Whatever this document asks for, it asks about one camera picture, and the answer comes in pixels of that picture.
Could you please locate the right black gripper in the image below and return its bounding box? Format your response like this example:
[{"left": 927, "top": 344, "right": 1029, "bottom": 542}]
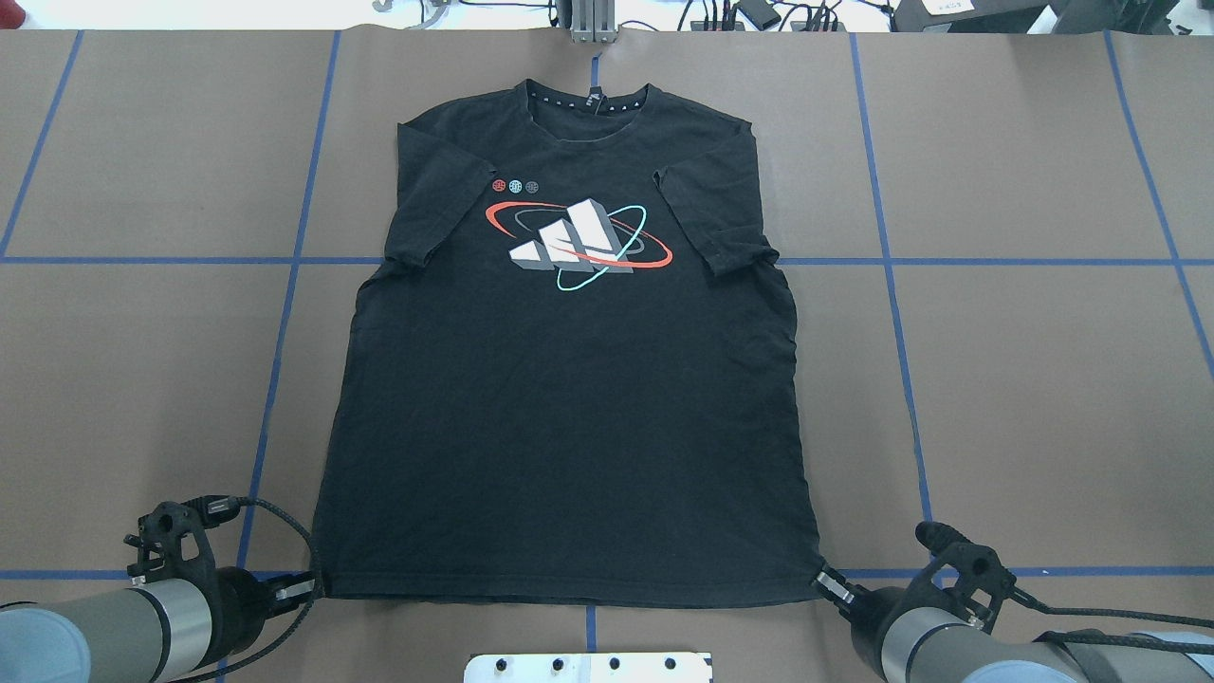
[{"left": 815, "top": 522, "right": 1017, "bottom": 655}]

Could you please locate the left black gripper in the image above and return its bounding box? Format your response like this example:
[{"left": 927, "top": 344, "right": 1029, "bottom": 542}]
[{"left": 125, "top": 494, "right": 314, "bottom": 655}]

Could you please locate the black graphic t-shirt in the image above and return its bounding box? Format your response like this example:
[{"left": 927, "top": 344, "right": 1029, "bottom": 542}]
[{"left": 313, "top": 81, "right": 822, "bottom": 609}]

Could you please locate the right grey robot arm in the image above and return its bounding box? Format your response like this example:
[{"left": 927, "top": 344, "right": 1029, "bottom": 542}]
[{"left": 815, "top": 522, "right": 1212, "bottom": 682}]

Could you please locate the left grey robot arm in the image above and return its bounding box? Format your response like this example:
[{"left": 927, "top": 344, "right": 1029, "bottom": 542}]
[{"left": 1, "top": 494, "right": 324, "bottom": 682}]

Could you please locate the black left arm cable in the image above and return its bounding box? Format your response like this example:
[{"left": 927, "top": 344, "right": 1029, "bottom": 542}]
[{"left": 180, "top": 495, "right": 328, "bottom": 683}]

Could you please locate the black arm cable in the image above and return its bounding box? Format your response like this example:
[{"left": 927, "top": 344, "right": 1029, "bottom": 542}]
[
  {"left": 1005, "top": 584, "right": 1214, "bottom": 632},
  {"left": 180, "top": 495, "right": 328, "bottom": 683}
]

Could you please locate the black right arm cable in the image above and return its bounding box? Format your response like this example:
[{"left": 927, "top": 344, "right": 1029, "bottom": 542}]
[{"left": 1005, "top": 584, "right": 1214, "bottom": 632}]

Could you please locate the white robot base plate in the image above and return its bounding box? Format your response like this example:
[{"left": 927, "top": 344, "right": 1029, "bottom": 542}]
[{"left": 463, "top": 650, "right": 715, "bottom": 682}]

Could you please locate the aluminium frame post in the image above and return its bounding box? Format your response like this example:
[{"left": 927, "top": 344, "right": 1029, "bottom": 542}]
[{"left": 558, "top": 0, "right": 618, "bottom": 45}]

